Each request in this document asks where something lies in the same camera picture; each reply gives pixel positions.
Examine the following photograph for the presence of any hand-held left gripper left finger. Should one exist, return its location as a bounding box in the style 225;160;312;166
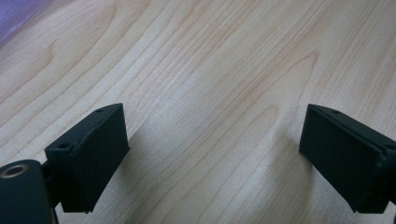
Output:
44;103;131;215

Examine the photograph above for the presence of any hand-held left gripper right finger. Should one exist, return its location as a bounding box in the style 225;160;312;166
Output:
298;104;396;215

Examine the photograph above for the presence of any purple plastic bag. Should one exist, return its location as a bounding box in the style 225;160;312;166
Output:
0;0;53;49

